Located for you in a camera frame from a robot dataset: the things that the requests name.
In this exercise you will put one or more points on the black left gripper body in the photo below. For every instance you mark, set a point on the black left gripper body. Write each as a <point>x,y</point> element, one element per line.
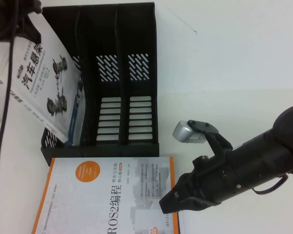
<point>5,17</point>

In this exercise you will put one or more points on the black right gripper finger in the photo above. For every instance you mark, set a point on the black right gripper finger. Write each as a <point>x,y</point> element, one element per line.
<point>200,205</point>
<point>180,195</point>

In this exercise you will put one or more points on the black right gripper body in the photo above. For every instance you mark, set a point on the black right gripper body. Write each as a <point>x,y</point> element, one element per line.
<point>217,178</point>

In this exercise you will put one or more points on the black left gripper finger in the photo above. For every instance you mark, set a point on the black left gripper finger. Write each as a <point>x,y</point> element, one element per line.
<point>31,30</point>

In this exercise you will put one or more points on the white car suspension book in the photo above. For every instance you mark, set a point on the white car suspension book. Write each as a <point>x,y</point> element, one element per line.
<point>39,80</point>

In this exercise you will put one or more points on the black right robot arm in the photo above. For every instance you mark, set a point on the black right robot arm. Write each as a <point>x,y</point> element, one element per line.
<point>271,156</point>

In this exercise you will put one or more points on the black plastic book stand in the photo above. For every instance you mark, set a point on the black plastic book stand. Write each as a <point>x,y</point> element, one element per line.
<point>107,36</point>

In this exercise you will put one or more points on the orange and white ROS2 book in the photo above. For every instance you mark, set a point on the orange and white ROS2 book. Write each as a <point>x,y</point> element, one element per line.
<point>88,195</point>

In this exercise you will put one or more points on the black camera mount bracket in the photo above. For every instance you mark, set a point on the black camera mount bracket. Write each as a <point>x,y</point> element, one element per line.
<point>217,141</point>

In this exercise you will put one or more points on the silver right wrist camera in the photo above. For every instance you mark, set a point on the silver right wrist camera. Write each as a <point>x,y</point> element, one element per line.
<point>185,132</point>

